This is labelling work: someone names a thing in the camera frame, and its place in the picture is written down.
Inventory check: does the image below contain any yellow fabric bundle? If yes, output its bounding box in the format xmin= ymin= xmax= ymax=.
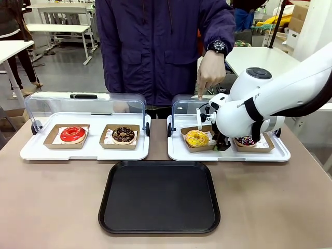
xmin=264 ymin=14 xmax=294 ymax=29

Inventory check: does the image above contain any white storage box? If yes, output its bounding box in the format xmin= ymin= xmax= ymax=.
xmin=287 ymin=27 xmax=301 ymax=49

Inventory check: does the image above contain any red glazed donut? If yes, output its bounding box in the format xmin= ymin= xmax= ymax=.
xmin=60 ymin=126 xmax=86 ymax=145

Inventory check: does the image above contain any background person in dark clothes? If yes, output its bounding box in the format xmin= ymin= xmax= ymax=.
xmin=0 ymin=0 xmax=44 ymax=95

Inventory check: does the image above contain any background person in blue apron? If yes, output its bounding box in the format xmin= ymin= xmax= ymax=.
xmin=233 ymin=0 xmax=256 ymax=32

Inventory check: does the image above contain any chocolate donut with colourful sprinkles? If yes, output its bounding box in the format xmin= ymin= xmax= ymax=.
xmin=234 ymin=134 xmax=259 ymax=146

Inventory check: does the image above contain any person in navy jacket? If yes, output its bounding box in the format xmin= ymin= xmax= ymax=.
xmin=94 ymin=0 xmax=237 ymax=107

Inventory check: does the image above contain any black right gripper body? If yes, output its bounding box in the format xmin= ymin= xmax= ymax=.
xmin=210 ymin=121 xmax=231 ymax=146

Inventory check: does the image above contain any person's right hand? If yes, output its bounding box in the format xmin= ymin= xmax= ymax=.
xmin=114 ymin=102 xmax=130 ymax=114

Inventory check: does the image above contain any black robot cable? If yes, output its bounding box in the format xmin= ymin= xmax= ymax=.
xmin=245 ymin=79 xmax=332 ymax=145

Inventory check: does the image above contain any white workbench with frame legs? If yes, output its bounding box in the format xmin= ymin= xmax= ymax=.
xmin=25 ymin=24 xmax=91 ymax=65

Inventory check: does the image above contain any chocolate glazed donut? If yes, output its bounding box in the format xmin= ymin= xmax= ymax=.
xmin=111 ymin=127 xmax=136 ymax=145

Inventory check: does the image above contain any white workbench with shelf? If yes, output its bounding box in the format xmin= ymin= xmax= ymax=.
xmin=27 ymin=2 xmax=101 ymax=50

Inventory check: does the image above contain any yellow glazed donut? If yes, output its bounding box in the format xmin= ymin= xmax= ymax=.
xmin=185 ymin=129 xmax=210 ymax=148

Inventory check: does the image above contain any person's left hand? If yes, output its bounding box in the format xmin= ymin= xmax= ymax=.
xmin=197 ymin=50 xmax=226 ymax=101

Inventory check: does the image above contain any black plastic serving tray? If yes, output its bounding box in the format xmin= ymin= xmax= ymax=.
xmin=98 ymin=160 xmax=221 ymax=236

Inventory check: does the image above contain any black wristwatch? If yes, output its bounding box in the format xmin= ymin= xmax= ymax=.
xmin=206 ymin=40 xmax=226 ymax=54

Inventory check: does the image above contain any white table with white leg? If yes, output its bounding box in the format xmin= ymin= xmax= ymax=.
xmin=0 ymin=40 xmax=35 ymax=109

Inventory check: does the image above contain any brown cardboard food tray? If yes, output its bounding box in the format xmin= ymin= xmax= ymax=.
xmin=43 ymin=123 xmax=91 ymax=149
xmin=180 ymin=126 xmax=221 ymax=154
xmin=233 ymin=132 xmax=275 ymax=153
xmin=99 ymin=124 xmax=141 ymax=150

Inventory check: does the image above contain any large white table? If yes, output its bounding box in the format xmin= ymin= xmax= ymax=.
xmin=224 ymin=46 xmax=332 ymax=112

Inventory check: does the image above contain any clear domed display lid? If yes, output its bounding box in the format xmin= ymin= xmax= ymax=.
xmin=168 ymin=93 xmax=282 ymax=138
xmin=24 ymin=91 xmax=150 ymax=137

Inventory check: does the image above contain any white display case base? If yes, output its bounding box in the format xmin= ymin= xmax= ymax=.
xmin=167 ymin=115 xmax=291 ymax=163
xmin=20 ymin=112 xmax=151 ymax=161

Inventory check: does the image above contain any black metal pole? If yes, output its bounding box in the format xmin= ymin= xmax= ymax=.
xmin=268 ymin=0 xmax=287 ymax=49

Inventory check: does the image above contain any green fabric piece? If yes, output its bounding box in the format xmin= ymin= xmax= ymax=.
xmin=251 ymin=22 xmax=272 ymax=30

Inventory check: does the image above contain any brown cardboard box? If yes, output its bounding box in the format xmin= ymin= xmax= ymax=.
xmin=288 ymin=2 xmax=311 ymax=34

